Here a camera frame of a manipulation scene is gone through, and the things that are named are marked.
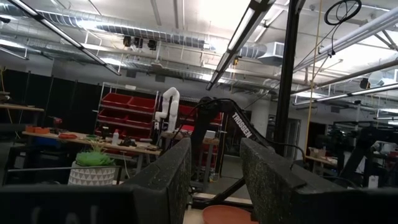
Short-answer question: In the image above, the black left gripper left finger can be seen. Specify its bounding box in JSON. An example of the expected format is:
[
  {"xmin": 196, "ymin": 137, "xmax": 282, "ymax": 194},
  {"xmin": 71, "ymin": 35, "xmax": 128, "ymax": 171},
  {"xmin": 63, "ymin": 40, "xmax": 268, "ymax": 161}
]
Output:
[{"xmin": 0, "ymin": 138, "xmax": 192, "ymax": 224}]

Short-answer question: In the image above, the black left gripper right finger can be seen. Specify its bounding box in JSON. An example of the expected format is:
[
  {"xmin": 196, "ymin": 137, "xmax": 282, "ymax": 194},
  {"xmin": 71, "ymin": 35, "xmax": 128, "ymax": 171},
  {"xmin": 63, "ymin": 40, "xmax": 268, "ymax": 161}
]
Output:
[{"xmin": 239, "ymin": 138, "xmax": 398, "ymax": 224}]

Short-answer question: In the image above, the orange plate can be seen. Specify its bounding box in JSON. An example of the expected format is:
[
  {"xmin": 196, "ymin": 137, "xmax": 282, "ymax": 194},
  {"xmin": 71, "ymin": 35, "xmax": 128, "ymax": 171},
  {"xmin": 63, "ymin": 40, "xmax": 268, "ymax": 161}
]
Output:
[{"xmin": 201, "ymin": 204, "xmax": 259, "ymax": 224}]

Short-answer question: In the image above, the cardboard box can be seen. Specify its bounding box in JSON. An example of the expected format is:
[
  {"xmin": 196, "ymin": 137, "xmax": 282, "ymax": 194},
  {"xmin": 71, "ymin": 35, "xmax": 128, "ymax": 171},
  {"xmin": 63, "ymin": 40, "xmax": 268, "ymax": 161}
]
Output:
[{"xmin": 308, "ymin": 146, "xmax": 327, "ymax": 159}]

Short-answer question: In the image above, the white triangle-patterned plant pot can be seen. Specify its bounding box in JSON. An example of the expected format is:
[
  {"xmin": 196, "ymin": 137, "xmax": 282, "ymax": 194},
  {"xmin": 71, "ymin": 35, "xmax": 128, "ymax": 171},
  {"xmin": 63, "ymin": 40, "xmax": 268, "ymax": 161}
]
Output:
[{"xmin": 67, "ymin": 161, "xmax": 116, "ymax": 187}]

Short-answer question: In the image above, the green spiky potted plant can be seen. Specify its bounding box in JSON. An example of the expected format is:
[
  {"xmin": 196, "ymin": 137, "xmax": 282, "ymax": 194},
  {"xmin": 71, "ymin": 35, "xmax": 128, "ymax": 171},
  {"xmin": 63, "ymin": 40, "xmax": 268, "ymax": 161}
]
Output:
[{"xmin": 75, "ymin": 139, "xmax": 116, "ymax": 167}]

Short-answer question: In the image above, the long wooden workbench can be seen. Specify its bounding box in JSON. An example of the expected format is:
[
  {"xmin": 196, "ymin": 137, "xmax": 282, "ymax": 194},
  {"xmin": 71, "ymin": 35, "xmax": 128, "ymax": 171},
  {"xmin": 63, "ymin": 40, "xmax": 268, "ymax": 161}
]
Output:
[{"xmin": 21, "ymin": 130, "xmax": 162, "ymax": 156}]

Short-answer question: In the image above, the red bin storage rack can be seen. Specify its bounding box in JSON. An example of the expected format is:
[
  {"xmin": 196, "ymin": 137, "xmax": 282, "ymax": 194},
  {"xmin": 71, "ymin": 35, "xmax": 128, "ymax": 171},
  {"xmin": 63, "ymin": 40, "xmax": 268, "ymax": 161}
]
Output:
[
  {"xmin": 95, "ymin": 82, "xmax": 160, "ymax": 156},
  {"xmin": 178, "ymin": 105, "xmax": 223, "ymax": 131}
]

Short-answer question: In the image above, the white ceiling vent box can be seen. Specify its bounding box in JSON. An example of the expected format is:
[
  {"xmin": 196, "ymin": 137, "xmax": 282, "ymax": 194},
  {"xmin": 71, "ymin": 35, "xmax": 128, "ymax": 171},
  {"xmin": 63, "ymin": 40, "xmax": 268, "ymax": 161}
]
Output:
[{"xmin": 257, "ymin": 42, "xmax": 285, "ymax": 66}]

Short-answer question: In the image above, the long overhead light bar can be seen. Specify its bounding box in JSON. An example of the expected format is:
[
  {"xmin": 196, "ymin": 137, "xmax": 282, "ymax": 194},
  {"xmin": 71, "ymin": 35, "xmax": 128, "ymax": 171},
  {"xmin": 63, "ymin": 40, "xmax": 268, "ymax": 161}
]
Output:
[{"xmin": 205, "ymin": 0, "xmax": 276, "ymax": 91}]

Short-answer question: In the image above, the white ceiling pipe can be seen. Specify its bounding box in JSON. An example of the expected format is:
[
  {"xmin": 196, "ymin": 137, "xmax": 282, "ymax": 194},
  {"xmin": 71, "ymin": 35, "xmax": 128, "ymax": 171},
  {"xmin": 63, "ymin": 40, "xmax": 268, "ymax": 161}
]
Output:
[{"xmin": 294, "ymin": 6, "xmax": 398, "ymax": 73}]

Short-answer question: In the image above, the long ceiling light strip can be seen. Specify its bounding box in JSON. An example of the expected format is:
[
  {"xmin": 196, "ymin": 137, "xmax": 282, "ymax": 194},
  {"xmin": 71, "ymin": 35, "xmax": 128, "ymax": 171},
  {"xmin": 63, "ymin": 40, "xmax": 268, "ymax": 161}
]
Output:
[{"xmin": 6, "ymin": 0, "xmax": 122, "ymax": 77}]

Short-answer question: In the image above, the black rig post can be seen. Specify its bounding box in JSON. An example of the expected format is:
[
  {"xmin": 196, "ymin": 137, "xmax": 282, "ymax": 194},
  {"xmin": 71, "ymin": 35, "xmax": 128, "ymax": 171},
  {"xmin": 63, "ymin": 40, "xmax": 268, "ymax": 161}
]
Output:
[{"xmin": 275, "ymin": 0, "xmax": 307, "ymax": 156}]

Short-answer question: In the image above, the yellow hanging cord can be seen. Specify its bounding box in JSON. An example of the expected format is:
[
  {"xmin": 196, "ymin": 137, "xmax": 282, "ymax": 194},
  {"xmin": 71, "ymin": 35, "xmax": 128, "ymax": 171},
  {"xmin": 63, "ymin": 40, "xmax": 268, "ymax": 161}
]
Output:
[{"xmin": 303, "ymin": 0, "xmax": 324, "ymax": 153}]

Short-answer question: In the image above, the silver spiral air duct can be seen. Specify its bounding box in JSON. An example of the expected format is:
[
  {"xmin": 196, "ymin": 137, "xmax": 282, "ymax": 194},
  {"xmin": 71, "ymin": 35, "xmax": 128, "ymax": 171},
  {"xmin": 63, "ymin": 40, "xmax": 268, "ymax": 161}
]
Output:
[{"xmin": 37, "ymin": 9, "xmax": 216, "ymax": 51}]

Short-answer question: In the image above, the black cable loop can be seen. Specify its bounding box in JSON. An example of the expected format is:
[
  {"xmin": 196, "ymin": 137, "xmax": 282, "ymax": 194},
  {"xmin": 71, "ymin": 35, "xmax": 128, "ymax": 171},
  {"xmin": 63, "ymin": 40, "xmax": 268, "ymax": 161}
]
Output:
[{"xmin": 323, "ymin": 0, "xmax": 363, "ymax": 26}]

